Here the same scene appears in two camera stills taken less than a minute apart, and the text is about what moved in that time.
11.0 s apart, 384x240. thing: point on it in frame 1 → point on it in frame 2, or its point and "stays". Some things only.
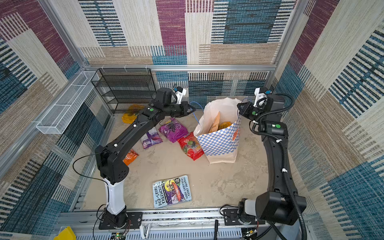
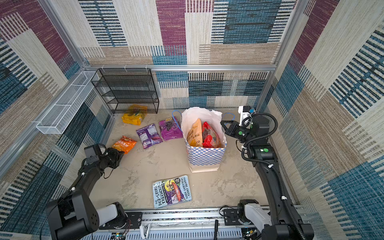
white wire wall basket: x=56 y=120 stays
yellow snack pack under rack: x=130 y=117 stays
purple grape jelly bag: x=173 y=130 stays
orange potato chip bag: x=214 y=126 → x=194 y=136
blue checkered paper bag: x=220 y=146 → x=203 y=159
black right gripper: x=244 y=112 → x=232 y=127
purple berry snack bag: x=150 y=138 stays
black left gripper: x=183 y=105 → x=117 y=155
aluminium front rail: x=195 y=224 stays
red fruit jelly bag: x=191 y=146 → x=210 y=137
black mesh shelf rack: x=126 y=90 stays
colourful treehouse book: x=170 y=192 stays
